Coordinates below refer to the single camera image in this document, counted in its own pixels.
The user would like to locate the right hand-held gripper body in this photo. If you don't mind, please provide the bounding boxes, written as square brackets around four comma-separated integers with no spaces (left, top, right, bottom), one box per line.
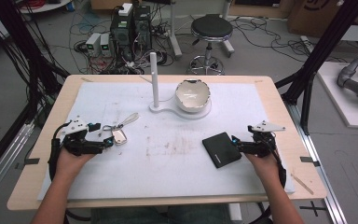
[238,119,286,159]

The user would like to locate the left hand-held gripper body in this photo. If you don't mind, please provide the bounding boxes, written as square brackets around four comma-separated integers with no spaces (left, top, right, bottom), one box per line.
[50,115,106,157]

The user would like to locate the silver key fob with strap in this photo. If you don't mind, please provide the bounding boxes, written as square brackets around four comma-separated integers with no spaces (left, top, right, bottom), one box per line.
[102,112,140,147]

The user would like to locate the black rectangular box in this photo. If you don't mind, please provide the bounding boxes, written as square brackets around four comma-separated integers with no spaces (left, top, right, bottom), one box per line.
[201,131,242,169]

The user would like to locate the person's left hand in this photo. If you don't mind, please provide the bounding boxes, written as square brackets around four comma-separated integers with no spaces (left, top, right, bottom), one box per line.
[55,146,98,185]

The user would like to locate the person's right hand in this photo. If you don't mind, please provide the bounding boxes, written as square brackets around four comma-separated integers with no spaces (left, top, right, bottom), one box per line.
[244,151,282,189]

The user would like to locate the wooden table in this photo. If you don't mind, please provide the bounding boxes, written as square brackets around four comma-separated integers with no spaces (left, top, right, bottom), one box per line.
[7,74,328,212]

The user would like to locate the black tape piece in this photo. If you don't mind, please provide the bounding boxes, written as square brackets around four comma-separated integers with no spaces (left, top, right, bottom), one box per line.
[299,156,322,168]
[14,157,41,171]

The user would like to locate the thin wooden stick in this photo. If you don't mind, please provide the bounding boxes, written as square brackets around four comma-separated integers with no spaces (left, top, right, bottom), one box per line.
[290,173,315,196]

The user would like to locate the white eggshell-shaped bowl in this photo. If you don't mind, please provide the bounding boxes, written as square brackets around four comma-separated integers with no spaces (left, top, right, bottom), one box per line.
[174,78,212,114]

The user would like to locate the white table mat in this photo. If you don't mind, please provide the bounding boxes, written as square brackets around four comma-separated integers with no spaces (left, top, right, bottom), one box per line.
[36,81,296,202]

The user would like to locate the small white power unit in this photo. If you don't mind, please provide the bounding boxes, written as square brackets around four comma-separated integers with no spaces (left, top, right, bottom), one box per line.
[85,32,103,54]
[100,32,112,53]

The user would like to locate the black tape cross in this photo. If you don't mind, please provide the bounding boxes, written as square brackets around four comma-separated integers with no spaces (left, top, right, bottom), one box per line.
[299,200,327,218]

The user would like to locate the person's jeans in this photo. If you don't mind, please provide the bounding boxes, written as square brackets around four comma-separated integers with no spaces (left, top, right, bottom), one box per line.
[89,203,231,224]

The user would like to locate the white platform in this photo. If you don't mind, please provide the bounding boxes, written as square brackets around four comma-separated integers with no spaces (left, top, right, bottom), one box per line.
[316,61,358,131]

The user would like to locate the black computer tower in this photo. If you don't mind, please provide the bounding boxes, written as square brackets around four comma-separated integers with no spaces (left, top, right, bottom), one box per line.
[132,5,153,51]
[109,12,135,63]

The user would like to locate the white desk leg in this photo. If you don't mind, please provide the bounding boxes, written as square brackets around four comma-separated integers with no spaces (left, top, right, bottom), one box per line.
[221,0,236,58]
[167,0,184,60]

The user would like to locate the black round stool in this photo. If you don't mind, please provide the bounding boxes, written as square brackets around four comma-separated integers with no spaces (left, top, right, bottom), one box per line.
[187,13,235,76]

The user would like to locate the white box on tower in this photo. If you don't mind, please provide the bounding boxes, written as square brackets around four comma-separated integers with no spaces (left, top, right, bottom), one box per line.
[117,2,134,18]

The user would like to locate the cardboard box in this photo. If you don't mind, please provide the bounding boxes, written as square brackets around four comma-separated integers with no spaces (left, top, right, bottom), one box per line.
[286,0,358,39]

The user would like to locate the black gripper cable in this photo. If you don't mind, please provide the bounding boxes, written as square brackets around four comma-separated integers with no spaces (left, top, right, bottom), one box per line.
[269,132,289,191]
[47,121,73,183]

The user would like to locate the aluminium rail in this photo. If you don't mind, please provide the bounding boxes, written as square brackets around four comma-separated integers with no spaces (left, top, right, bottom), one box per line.
[0,120,35,209]
[284,102,350,224]

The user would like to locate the white stand with post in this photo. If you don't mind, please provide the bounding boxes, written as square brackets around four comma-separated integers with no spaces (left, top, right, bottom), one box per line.
[148,51,213,121]

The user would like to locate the tangle of floor cables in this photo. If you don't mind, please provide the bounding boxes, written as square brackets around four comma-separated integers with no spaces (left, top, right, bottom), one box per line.
[68,3,349,76]

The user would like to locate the black metal frame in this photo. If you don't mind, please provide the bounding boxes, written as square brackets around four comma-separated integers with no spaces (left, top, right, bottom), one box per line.
[274,0,358,136]
[0,0,71,185]

